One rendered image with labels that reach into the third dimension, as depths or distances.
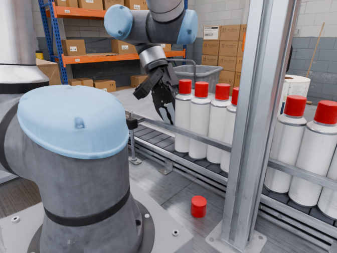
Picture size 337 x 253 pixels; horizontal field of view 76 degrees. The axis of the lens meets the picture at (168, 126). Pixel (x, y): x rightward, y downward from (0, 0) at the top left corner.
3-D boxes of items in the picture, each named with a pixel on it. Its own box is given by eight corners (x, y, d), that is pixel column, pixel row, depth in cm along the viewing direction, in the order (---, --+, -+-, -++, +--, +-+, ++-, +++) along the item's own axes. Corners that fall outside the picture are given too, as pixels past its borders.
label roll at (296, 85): (309, 118, 89) (318, 83, 84) (257, 114, 94) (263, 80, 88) (295, 104, 107) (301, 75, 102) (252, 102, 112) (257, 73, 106)
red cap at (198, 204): (191, 205, 50) (192, 193, 48) (206, 207, 49) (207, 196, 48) (189, 216, 47) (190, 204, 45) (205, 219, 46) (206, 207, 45)
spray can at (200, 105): (210, 155, 61) (216, 82, 53) (200, 162, 57) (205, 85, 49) (194, 149, 64) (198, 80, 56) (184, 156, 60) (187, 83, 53)
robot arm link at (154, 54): (148, 46, 60) (133, 59, 66) (154, 61, 60) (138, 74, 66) (166, 45, 65) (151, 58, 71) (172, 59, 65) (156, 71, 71)
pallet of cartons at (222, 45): (270, 102, 429) (285, 25, 376) (253, 112, 373) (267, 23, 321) (217, 92, 505) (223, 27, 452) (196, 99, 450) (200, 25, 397)
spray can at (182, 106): (195, 150, 63) (199, 80, 56) (182, 155, 61) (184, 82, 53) (183, 144, 67) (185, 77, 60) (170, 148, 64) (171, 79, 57)
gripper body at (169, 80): (189, 95, 66) (174, 58, 66) (170, 101, 60) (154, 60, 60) (173, 103, 72) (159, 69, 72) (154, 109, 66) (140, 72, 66)
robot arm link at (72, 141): (96, 233, 24) (78, 117, 18) (9, 199, 28) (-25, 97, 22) (145, 172, 34) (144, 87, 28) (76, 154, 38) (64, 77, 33)
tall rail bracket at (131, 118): (150, 155, 71) (149, 107, 65) (133, 163, 66) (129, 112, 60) (144, 151, 73) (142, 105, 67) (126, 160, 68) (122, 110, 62)
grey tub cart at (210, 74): (184, 111, 375) (186, 53, 339) (219, 118, 346) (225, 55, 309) (156, 128, 304) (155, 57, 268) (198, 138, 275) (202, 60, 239)
